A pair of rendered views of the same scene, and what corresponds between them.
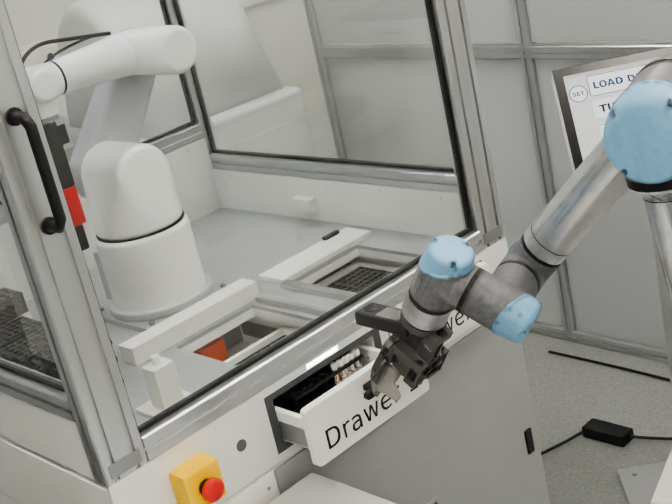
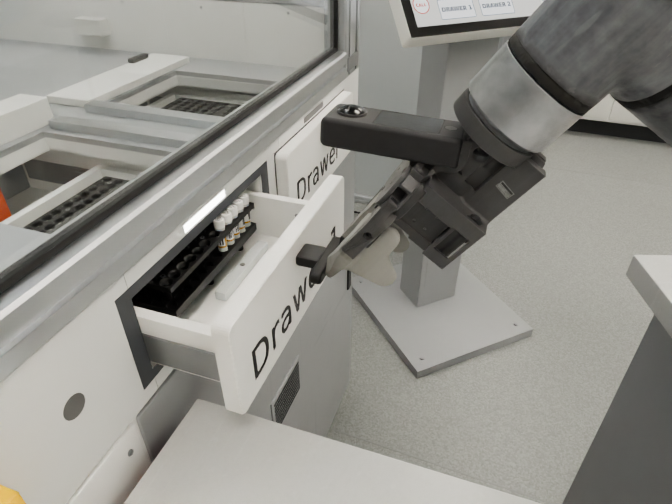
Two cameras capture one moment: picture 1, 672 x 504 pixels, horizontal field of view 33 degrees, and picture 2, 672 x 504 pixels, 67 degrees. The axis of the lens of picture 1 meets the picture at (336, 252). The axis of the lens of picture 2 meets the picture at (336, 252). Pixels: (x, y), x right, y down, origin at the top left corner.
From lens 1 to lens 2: 1.54 m
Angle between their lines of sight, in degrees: 31
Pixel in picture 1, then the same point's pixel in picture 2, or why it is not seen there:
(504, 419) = not seen: hidden behind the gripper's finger
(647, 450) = not seen: hidden behind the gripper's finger
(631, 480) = (360, 286)
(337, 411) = (267, 310)
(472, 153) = not seen: outside the picture
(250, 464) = (95, 432)
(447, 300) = (655, 70)
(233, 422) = (52, 369)
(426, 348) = (499, 190)
